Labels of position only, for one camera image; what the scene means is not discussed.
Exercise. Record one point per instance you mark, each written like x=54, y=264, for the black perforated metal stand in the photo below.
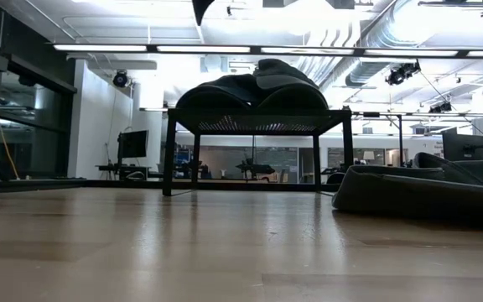
x=224, y=114

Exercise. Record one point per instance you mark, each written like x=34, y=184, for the long ceiling light strip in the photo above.
x=99, y=48

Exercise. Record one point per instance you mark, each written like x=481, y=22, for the background office desk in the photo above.
x=124, y=170

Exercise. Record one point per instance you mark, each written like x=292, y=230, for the small black stage light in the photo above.
x=439, y=108

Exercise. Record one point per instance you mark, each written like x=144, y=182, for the black ceiling spotlight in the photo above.
x=121, y=79

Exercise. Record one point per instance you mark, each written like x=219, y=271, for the dark glass partition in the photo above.
x=27, y=126

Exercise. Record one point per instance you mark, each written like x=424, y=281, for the black stage light cluster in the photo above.
x=401, y=73

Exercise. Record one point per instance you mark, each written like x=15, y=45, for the silver ventilation duct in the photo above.
x=367, y=71

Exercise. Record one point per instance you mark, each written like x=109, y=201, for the black aluminium table frame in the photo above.
x=99, y=183

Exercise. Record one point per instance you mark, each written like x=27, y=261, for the black monitor on desk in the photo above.
x=133, y=144

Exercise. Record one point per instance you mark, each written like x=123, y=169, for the small white table lamp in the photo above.
x=369, y=155

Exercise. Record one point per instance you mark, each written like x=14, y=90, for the grey cotton cap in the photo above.
x=283, y=73

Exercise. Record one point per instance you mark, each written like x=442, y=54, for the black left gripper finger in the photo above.
x=201, y=10

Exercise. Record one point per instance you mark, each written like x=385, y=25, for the black monitor on arm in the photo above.
x=463, y=147

